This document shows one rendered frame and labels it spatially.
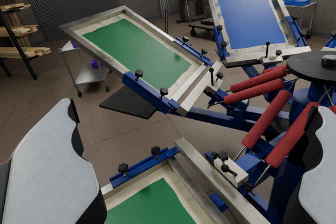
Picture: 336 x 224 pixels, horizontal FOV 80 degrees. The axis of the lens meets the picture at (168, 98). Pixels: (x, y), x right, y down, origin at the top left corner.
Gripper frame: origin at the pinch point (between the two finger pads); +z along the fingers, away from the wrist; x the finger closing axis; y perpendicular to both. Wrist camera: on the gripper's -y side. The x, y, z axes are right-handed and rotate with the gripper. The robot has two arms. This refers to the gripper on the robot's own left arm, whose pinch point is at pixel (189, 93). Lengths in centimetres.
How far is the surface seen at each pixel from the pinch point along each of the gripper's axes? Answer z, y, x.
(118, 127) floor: 199, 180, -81
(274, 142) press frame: 58, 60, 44
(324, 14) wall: 468, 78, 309
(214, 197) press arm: 38, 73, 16
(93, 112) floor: 240, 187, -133
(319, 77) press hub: 62, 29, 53
